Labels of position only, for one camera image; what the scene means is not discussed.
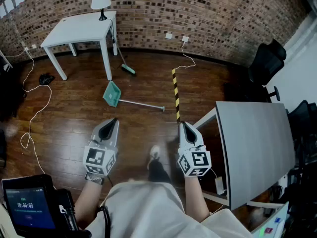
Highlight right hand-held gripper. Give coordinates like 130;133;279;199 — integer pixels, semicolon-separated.
177;122;211;178

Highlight person's right white shoe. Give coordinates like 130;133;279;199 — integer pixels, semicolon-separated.
148;145;161;170

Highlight person's black trousers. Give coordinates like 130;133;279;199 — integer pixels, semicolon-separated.
148;157;172;183

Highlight long white floor cable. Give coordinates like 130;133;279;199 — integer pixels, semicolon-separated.
20;48;53;176

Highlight black patterned wristband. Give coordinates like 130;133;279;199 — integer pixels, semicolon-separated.
84;172;105;185

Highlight grey desk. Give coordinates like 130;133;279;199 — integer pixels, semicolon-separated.
193;101;297;211

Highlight white storage box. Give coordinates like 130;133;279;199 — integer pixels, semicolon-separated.
250;201;290;238

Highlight black mesh office chair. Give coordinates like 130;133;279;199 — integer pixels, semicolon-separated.
287;99;317;143

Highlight white table lamp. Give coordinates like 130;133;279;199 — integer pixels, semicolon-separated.
90;0;112;21

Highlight black lamp cable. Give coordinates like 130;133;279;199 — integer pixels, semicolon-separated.
105;18;128;69

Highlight thick black cable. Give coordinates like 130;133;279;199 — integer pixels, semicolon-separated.
99;206;112;238

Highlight person's left forearm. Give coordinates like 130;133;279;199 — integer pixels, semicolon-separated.
74;179;104;229

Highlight black tablet with timer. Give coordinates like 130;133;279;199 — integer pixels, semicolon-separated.
1;174;58;238

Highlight white square table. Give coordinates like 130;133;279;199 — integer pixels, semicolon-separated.
40;10;118;81

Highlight person's beige shirt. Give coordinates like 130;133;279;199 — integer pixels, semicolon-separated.
86;181;253;238

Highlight black plastic bag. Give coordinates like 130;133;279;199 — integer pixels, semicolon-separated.
39;73;55;86

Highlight white power adapter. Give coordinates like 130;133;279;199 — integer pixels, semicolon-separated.
214;176;227;195

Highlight yellow black striped floor tape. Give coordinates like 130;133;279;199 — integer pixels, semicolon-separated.
171;68;181;123

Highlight green broom with metal handle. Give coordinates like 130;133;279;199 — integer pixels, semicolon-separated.
111;31;137;76

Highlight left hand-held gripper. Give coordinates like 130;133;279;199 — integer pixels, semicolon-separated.
83;118;120;179

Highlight thin white adapter cable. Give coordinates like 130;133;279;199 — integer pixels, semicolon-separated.
210;189;230;216

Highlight white furniture frame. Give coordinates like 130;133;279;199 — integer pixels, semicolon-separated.
0;50;13;71

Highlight black tablet mount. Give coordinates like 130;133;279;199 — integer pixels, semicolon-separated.
55;188;92;238

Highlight green dustpan with metal handle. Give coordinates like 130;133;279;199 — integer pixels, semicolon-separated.
103;80;166;113

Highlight white wall socket cable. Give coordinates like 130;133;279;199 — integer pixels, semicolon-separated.
172;40;219;181

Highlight person's right forearm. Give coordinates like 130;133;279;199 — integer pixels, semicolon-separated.
184;176;211;222

